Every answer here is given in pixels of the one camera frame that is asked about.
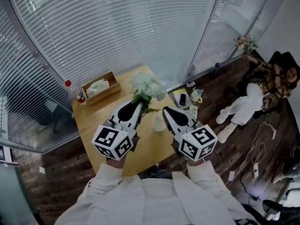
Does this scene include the pale green flowers bouquet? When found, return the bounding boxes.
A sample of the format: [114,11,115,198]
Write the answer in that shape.
[130,71,167,117]

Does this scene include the clear bottle with red cap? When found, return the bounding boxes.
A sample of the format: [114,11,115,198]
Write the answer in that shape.
[65,80,87,105]

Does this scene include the person's legs in jeans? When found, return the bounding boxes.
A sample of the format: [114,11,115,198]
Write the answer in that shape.
[140,165,174,180]

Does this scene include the wooden table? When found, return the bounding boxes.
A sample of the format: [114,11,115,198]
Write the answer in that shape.
[71,66,183,177]

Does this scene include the wooden box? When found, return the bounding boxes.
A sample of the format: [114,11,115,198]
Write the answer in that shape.
[81,71,121,105]

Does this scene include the black cable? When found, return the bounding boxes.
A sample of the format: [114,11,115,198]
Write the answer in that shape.
[240,170,261,207]

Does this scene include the grey swivel chair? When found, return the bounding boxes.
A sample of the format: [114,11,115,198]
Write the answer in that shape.
[37,99,71,133]

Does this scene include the pale green mug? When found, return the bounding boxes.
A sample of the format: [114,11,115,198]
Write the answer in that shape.
[189,87,204,103]

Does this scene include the white plastic bag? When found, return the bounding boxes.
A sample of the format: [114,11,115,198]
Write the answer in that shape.
[86,78,110,98]

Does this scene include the black and white patterned block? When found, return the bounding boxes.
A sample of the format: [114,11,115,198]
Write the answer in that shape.
[234,218,256,225]

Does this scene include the white cable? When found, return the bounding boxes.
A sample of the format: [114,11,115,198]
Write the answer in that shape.
[226,120,277,187]

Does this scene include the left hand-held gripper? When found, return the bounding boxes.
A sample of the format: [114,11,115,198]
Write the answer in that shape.
[91,100,143,161]

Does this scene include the black swivel chair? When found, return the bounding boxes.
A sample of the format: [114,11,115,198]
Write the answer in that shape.
[262,199,300,222]

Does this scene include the person's right forearm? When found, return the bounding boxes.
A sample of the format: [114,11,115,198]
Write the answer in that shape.
[173,159,247,225]

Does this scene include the pink flower bouquet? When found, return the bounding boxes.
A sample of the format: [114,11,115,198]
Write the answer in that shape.
[234,34,260,55]

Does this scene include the person's left forearm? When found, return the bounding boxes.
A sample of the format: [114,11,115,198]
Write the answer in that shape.
[55,159,141,225]

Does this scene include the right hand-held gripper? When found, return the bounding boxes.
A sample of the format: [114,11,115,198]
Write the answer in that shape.
[162,106,218,162]

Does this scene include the yellow green notebook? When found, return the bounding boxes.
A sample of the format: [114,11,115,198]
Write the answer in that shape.
[172,88,195,110]

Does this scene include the person's torso in white shirt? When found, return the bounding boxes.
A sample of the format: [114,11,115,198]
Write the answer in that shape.
[89,172,235,225]

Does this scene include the green printed packet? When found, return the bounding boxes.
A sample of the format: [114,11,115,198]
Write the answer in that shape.
[187,104,199,120]

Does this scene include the black office chair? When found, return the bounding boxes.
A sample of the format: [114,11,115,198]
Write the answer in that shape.
[236,50,300,119]

